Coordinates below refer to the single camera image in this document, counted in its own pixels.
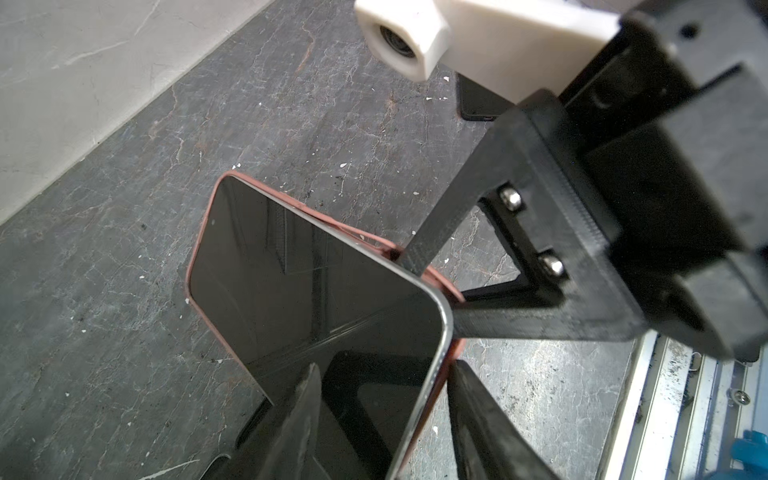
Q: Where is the red phone case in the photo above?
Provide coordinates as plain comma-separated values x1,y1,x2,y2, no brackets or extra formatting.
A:
184,170,468,475

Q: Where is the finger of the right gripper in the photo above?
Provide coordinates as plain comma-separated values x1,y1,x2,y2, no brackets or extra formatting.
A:
453,246,648,342
398,90,619,276

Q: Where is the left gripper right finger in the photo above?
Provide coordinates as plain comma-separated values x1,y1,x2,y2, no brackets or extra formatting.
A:
447,360,557,479

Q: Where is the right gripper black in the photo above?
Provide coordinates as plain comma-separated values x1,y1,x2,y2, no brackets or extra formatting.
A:
561,1,767,360

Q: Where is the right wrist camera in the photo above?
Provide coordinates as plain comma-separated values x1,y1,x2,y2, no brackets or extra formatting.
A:
354,0,619,103

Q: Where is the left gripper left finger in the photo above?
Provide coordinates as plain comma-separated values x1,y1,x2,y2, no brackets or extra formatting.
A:
201,363,324,479

